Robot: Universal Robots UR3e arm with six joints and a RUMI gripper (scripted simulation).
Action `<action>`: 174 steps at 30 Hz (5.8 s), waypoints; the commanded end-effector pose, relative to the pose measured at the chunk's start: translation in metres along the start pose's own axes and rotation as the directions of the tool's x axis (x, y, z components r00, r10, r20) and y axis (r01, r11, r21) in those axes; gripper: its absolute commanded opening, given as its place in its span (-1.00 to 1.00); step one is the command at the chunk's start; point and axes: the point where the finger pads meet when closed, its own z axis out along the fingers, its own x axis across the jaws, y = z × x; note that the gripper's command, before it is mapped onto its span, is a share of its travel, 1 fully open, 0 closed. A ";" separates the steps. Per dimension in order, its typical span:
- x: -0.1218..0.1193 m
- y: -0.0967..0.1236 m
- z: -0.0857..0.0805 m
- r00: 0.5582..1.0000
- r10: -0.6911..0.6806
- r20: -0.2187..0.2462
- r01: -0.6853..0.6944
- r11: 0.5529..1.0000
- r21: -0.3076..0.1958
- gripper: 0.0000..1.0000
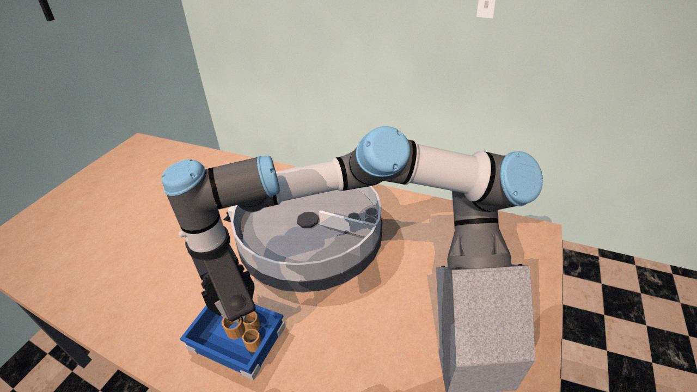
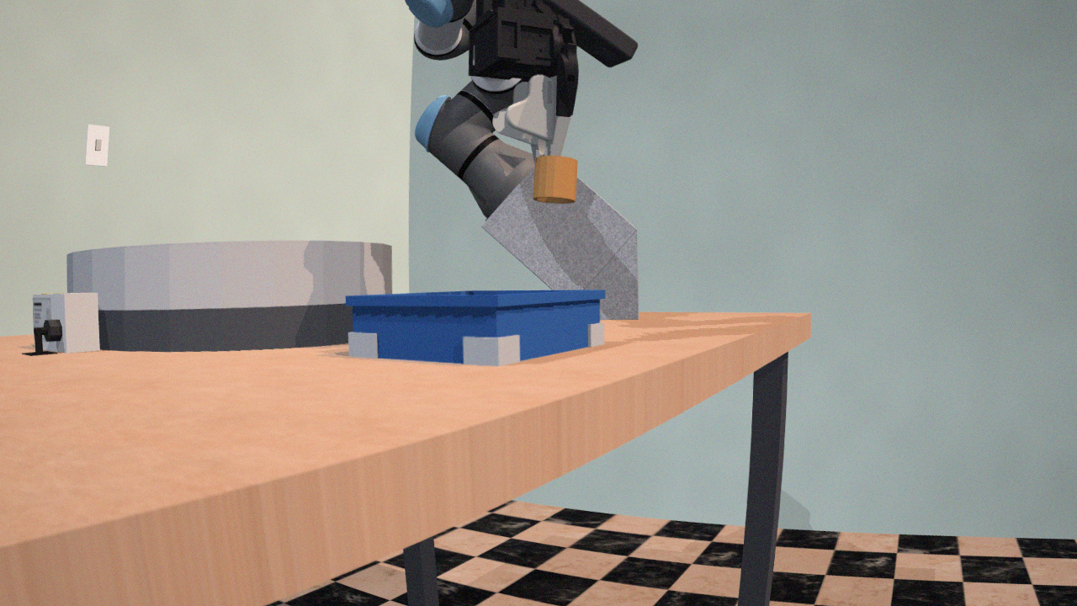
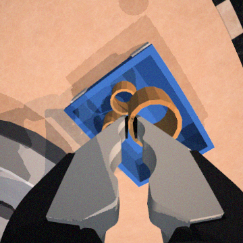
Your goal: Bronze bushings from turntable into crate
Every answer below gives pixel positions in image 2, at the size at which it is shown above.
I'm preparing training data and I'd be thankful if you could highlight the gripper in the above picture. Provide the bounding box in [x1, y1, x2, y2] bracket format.
[468, 0, 579, 164]

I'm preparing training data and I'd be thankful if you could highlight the blue crate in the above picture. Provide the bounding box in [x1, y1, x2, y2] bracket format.
[346, 290, 606, 366]

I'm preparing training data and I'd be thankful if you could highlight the bronze bushing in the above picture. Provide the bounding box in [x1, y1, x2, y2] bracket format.
[533, 156, 578, 205]

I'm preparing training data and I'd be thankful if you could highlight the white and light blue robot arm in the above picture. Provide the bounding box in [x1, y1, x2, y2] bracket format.
[405, 0, 638, 219]

